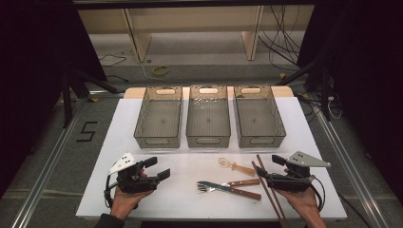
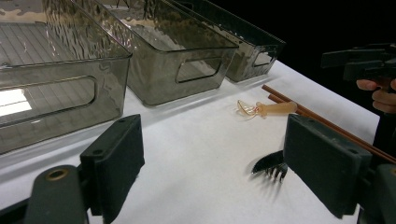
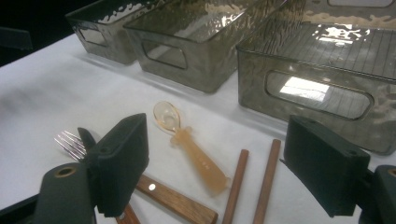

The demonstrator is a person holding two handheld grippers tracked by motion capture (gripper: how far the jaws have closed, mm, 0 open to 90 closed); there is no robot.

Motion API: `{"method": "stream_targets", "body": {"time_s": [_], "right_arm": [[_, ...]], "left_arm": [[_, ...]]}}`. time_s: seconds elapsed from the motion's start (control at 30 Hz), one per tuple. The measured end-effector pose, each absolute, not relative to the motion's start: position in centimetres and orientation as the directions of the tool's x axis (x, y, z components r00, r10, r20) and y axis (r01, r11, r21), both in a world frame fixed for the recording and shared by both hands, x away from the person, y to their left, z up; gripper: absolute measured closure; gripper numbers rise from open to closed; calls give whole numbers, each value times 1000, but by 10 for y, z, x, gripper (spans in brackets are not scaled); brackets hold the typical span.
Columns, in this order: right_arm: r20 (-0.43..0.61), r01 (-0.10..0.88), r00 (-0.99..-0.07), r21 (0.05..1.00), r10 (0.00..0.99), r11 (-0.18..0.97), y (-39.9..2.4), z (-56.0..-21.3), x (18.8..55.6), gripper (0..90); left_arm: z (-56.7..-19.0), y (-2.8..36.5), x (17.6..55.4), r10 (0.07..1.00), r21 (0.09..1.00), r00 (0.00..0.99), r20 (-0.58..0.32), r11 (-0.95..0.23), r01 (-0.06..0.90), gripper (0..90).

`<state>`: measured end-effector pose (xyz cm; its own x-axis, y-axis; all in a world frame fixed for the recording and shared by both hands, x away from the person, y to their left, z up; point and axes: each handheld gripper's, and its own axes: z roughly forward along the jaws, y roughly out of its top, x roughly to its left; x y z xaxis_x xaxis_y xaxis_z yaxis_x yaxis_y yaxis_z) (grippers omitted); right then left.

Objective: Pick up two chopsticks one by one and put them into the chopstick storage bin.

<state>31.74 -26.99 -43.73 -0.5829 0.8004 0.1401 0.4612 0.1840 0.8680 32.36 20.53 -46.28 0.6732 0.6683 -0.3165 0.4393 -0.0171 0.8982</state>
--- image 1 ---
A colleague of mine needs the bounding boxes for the black metal stand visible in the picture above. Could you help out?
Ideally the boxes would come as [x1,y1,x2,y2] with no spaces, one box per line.
[277,60,334,122]

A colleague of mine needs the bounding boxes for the yellow tape roll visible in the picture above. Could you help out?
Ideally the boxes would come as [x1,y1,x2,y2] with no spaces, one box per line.
[151,65,169,77]

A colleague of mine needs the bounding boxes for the black tripod stand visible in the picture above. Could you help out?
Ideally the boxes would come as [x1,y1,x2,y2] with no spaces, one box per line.
[61,67,120,129]

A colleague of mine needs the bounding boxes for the wooden-handled fork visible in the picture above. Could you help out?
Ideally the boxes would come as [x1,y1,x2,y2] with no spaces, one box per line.
[196,178,261,193]

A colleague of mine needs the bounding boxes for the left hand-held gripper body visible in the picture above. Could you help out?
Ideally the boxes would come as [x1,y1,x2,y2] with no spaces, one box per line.
[108,152,161,195]

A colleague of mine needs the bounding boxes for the left hand-held gripper cable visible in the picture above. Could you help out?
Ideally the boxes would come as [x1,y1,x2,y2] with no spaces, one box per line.
[104,173,119,210]

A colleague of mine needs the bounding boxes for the aluminium floor rail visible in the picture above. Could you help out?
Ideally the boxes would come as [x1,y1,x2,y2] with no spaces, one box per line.
[312,94,389,228]
[10,90,125,228]

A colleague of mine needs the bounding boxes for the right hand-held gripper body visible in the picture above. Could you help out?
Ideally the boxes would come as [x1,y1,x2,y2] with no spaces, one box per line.
[265,150,332,194]

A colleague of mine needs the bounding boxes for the hand-held gripper cable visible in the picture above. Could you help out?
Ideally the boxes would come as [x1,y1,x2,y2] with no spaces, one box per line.
[104,173,119,210]
[312,183,327,213]

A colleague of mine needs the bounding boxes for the thin black floor cable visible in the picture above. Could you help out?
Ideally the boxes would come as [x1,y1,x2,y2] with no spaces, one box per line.
[98,53,127,68]

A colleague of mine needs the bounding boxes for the wooden-handled knife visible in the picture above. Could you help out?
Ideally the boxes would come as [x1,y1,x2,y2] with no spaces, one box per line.
[196,180,262,201]

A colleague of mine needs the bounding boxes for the right hand-held gripper cable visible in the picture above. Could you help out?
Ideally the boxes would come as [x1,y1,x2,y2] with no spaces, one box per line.
[312,183,327,213]

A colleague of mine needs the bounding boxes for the bundle of black cables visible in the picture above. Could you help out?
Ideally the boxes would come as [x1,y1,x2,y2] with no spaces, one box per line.
[258,4,305,72]

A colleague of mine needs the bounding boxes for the smoky clear plastic bin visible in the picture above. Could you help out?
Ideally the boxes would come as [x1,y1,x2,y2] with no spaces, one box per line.
[185,84,232,149]
[133,85,183,149]
[233,84,287,149]

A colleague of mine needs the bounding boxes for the clear plastic spoon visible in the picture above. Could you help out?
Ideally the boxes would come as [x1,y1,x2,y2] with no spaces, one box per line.
[218,157,257,177]

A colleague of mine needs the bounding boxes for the white floor cable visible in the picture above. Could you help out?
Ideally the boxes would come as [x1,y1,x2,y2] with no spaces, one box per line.
[136,58,179,84]

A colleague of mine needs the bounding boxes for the person's right hand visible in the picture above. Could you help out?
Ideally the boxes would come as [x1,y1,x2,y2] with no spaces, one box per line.
[275,186,322,222]

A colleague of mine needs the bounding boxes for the black curtain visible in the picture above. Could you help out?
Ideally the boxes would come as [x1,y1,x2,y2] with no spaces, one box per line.
[0,0,107,198]
[297,0,403,191]

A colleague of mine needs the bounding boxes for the light wooden desk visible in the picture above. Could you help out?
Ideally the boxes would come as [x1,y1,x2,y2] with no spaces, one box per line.
[77,4,315,64]

